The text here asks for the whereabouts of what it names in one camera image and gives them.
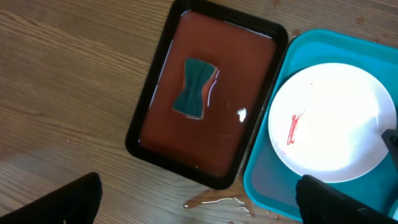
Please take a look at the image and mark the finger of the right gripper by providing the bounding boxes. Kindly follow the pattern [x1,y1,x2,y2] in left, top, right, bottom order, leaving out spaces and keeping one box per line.
[381,129,398,169]

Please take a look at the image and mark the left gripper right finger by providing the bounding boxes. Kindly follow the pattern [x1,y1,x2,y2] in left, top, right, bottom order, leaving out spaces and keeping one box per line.
[295,175,397,224]

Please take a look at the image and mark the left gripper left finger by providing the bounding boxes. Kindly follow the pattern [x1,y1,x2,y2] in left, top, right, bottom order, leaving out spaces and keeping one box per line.
[1,172,103,224]

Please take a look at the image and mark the white plate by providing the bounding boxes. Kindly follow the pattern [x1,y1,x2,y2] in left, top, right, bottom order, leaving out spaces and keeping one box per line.
[268,63,397,183]

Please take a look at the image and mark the green and pink sponge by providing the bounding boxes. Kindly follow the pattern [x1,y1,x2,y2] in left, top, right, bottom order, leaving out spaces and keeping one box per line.
[172,58,218,119]

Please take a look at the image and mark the light blue plate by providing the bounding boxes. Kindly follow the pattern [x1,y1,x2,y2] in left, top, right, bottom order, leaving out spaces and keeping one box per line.
[388,200,398,220]

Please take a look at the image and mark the teal plastic tray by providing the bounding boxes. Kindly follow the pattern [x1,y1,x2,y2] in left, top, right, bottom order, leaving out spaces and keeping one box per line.
[243,29,397,220]

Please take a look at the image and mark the black tray with red water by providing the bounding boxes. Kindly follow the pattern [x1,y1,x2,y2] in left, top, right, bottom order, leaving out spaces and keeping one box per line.
[125,1,289,189]

